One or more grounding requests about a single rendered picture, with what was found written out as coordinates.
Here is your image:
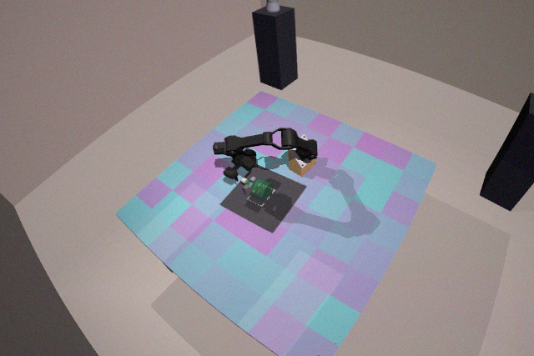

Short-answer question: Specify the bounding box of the green glass bottle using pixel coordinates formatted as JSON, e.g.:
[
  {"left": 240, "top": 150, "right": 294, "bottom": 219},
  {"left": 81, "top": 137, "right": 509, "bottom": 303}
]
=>
[{"left": 241, "top": 178, "right": 273, "bottom": 201}]

